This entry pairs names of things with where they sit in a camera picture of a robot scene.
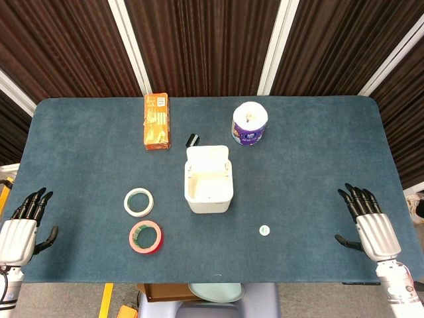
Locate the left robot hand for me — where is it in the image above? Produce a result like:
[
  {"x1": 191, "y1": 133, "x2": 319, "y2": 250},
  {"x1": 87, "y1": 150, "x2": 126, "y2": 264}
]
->
[{"x1": 0, "y1": 187, "x2": 59, "y2": 267}]

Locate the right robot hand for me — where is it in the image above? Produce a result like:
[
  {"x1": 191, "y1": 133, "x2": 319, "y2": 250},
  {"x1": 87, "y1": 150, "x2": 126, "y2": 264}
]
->
[{"x1": 334, "y1": 183, "x2": 401, "y2": 262}]

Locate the white plastic box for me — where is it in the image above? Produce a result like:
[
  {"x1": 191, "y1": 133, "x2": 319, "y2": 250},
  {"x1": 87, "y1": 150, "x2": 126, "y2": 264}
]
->
[{"x1": 184, "y1": 144, "x2": 235, "y2": 215}]

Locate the blue table mat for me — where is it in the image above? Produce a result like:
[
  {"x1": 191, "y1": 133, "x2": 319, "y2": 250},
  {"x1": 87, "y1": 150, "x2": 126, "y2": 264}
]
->
[{"x1": 0, "y1": 95, "x2": 413, "y2": 285}]

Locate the white tape roll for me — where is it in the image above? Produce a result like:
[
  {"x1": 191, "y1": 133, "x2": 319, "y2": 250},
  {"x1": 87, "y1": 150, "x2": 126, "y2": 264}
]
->
[{"x1": 123, "y1": 187, "x2": 155, "y2": 218}]

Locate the red tape roll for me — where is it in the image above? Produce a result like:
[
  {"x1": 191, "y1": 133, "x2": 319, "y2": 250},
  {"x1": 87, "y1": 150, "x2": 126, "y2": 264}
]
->
[{"x1": 129, "y1": 220, "x2": 164, "y2": 255}]

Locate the small orange object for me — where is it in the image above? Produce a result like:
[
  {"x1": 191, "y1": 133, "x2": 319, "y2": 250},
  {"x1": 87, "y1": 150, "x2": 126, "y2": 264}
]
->
[{"x1": 116, "y1": 305, "x2": 138, "y2": 318}]

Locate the brown cardboard box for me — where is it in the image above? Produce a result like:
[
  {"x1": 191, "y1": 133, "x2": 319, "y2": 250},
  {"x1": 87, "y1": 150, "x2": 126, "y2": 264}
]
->
[{"x1": 136, "y1": 283, "x2": 202, "y2": 303}]

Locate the toilet paper roll purple wrapper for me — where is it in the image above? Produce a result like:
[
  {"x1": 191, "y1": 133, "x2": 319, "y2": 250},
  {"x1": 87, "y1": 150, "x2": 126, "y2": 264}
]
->
[{"x1": 231, "y1": 101, "x2": 269, "y2": 147}]

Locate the light green plate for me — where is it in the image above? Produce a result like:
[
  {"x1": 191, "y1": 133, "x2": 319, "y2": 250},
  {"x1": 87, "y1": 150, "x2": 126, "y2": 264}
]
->
[{"x1": 188, "y1": 282, "x2": 245, "y2": 303}]

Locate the orange cardboard box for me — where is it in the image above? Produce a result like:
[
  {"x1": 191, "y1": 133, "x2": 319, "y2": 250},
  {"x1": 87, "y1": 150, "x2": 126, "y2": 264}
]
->
[{"x1": 143, "y1": 93, "x2": 172, "y2": 152}]

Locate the grey plastic stool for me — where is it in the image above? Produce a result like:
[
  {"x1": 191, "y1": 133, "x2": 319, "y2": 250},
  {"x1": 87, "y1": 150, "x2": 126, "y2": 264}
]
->
[{"x1": 136, "y1": 282, "x2": 281, "y2": 318}]

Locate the white partition post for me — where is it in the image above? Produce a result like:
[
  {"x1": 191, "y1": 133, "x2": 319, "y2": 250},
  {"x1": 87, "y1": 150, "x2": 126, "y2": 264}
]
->
[
  {"x1": 107, "y1": 0, "x2": 153, "y2": 97},
  {"x1": 0, "y1": 70, "x2": 37, "y2": 117},
  {"x1": 358, "y1": 23, "x2": 424, "y2": 97},
  {"x1": 256, "y1": 0, "x2": 301, "y2": 97}
]

